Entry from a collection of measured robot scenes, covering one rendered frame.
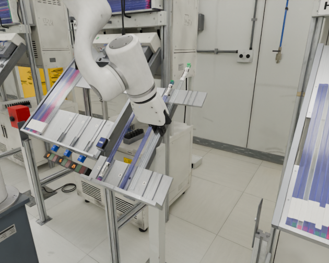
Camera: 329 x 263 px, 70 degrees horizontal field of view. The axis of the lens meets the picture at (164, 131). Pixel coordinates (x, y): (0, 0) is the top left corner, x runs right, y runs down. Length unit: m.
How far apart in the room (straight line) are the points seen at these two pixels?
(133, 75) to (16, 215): 0.66
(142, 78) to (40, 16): 2.09
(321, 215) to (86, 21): 0.78
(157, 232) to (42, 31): 2.07
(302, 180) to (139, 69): 0.58
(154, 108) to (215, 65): 2.20
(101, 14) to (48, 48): 2.03
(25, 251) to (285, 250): 1.06
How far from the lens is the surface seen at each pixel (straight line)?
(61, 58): 2.70
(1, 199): 0.99
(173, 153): 1.69
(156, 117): 0.69
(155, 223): 1.18
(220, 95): 2.83
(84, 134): 1.29
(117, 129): 1.18
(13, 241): 1.06
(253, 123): 2.78
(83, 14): 0.62
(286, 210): 0.82
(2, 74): 2.44
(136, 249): 1.67
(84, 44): 0.59
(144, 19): 1.43
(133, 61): 0.58
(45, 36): 2.63
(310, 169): 0.85
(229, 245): 1.74
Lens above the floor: 1.21
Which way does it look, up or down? 20 degrees down
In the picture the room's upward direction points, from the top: straight up
